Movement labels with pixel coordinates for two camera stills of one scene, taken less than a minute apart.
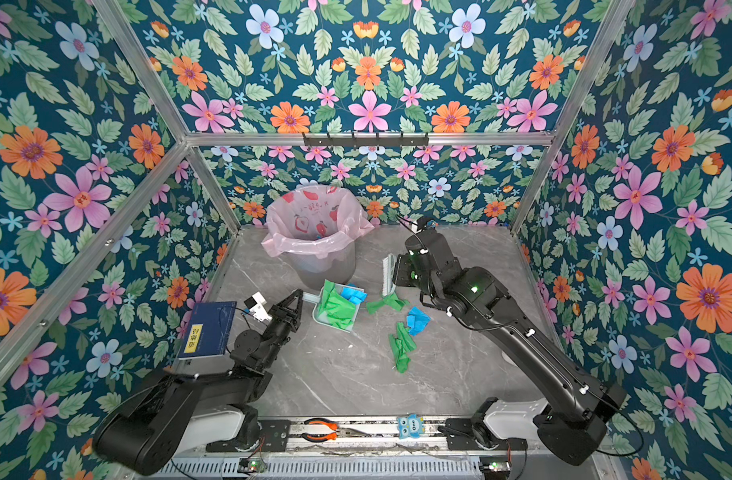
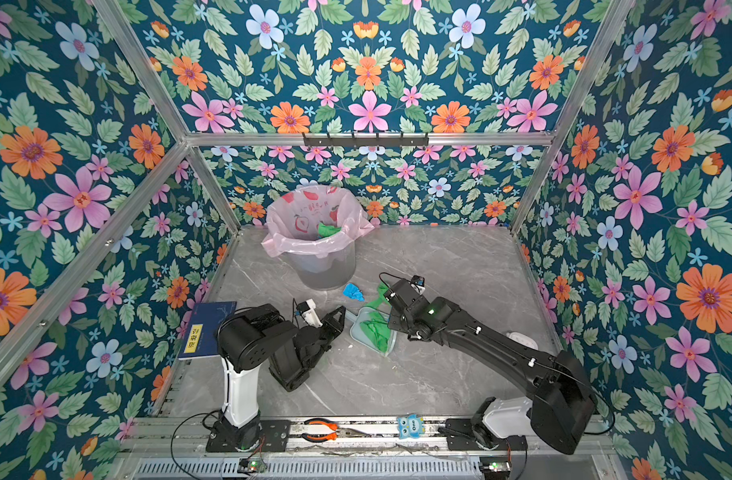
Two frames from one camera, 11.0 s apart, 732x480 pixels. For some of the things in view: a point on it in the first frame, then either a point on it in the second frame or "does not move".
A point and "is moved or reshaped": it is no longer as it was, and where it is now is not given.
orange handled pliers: x=326 y=437 does not move
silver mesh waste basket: x=336 y=268 does not move
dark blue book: x=208 y=330 does not move
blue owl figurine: x=410 y=426 does not move
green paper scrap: x=391 y=301 is moved or reshaped
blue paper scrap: x=355 y=296 does not move
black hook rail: x=377 y=141 does not move
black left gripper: x=284 y=319 → x=331 y=326
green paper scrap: x=339 y=308 → x=327 y=231
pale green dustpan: x=336 y=305 → x=359 y=334
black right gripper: x=403 y=262 → x=393 y=319
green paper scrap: x=401 y=347 → x=377 y=329
